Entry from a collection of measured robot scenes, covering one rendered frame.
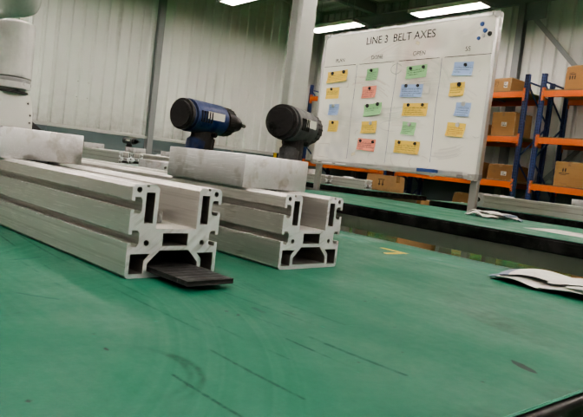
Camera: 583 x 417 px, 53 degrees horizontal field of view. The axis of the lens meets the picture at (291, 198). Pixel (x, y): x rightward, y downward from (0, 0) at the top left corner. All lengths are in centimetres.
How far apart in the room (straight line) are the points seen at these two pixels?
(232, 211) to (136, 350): 38
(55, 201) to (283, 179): 27
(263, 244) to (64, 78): 1235
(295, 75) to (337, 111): 486
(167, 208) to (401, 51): 362
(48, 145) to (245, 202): 28
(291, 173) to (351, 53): 375
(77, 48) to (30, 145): 1225
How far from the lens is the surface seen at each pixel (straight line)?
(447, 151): 377
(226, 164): 72
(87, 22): 1321
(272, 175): 73
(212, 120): 110
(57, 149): 85
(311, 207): 72
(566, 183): 1084
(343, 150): 436
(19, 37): 151
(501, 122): 1156
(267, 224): 67
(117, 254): 55
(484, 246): 209
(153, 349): 36
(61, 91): 1289
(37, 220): 71
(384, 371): 37
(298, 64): 933
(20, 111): 152
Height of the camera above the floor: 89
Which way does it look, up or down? 3 degrees down
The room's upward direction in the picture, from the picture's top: 7 degrees clockwise
